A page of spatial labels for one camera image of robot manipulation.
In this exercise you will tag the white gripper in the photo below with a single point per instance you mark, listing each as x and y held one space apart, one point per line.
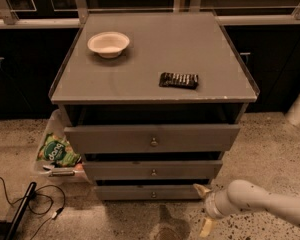
209 205

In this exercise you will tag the grey bottom drawer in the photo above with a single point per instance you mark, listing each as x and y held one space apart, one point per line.
147 192

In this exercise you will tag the grey drawer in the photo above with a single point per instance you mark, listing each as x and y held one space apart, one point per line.
151 138
147 192
152 170

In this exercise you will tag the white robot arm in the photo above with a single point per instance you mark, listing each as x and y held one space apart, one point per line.
242 196

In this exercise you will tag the grey top drawer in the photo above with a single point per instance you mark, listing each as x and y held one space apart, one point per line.
151 138

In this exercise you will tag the grey middle drawer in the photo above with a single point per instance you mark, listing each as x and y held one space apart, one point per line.
152 170

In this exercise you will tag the grey drawer cabinet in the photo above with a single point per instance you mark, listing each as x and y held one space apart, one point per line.
92 91

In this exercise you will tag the dark snack bar wrapper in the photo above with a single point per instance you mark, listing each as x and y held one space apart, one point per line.
179 80

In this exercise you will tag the green snack bag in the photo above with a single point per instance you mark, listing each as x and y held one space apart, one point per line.
58 151

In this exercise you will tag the black flat bar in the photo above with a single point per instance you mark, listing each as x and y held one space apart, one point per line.
13 225

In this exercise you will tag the white paper bowl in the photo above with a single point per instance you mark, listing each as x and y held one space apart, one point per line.
108 44

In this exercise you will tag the metal railing frame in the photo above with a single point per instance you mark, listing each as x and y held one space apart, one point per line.
227 12

